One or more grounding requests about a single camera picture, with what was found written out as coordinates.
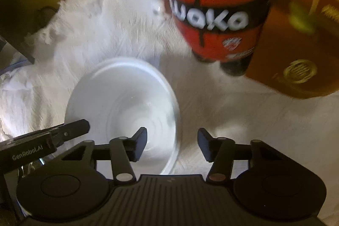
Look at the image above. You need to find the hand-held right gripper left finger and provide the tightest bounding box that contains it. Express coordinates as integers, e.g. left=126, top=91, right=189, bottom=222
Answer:
left=61, top=127, right=148, bottom=184

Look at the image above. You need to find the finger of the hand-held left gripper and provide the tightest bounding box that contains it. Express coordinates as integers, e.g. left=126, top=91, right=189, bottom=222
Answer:
left=51, top=119, right=90, bottom=148

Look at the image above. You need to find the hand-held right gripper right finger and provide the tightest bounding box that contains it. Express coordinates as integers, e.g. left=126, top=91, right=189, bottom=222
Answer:
left=197, top=128, right=281, bottom=184

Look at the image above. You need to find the white plastic bowl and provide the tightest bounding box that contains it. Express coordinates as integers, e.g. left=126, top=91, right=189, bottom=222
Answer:
left=65, top=57, right=181, bottom=176

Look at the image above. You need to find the white fluffy cloth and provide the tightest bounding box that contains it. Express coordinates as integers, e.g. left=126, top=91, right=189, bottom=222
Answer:
left=0, top=0, right=339, bottom=226

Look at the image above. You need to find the small orange box gold emblem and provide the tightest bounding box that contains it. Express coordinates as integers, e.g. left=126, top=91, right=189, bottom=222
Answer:
left=245, top=7, right=339, bottom=99

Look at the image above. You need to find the panda figure red outfit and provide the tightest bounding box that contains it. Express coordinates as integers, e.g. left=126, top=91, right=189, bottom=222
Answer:
left=145, top=0, right=269, bottom=77

